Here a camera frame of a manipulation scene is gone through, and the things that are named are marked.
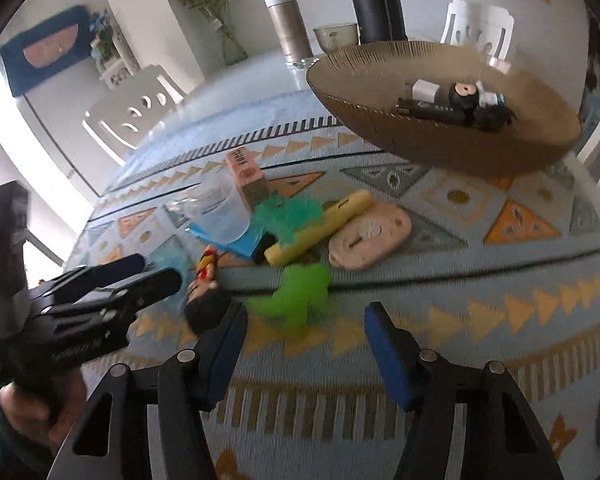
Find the brown ribbed glass bowl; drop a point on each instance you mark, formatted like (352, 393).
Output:
(521, 124)

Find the white chair far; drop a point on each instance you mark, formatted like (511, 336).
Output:
(489, 29)

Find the light green plastic toy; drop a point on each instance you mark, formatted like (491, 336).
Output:
(302, 297)

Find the silver thermos cup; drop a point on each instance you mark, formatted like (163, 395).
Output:
(291, 32)

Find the pink oval case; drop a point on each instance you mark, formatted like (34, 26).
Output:
(369, 237)

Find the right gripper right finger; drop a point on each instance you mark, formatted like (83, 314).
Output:
(503, 438)

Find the white charger cube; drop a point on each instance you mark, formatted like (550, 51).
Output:
(426, 95)

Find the black-haired doll figure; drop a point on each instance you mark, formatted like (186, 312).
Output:
(206, 302)

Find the white side cabinet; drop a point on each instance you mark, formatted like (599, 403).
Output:
(111, 52)

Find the blue wall picture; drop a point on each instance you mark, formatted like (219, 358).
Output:
(47, 49)

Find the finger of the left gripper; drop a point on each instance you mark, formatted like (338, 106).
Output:
(142, 290)
(91, 277)

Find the white chair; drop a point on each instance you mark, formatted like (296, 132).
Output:
(489, 29)
(120, 121)

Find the black tall thermos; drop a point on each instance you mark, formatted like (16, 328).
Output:
(375, 0)

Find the black bar object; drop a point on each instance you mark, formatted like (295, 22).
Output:
(447, 115)

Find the clear plastic measuring cup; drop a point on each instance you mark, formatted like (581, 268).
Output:
(216, 208)

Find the black round figure toy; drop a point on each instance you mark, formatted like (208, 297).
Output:
(464, 97)

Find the dark green plastic toy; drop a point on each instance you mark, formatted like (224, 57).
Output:
(285, 217)

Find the white chair left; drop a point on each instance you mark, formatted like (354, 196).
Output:
(120, 121)

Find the person's left hand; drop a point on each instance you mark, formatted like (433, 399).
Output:
(30, 416)

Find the small ceramic tea bowl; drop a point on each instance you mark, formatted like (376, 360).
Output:
(335, 37)

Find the patterned blue table runner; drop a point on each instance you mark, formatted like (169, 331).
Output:
(504, 269)

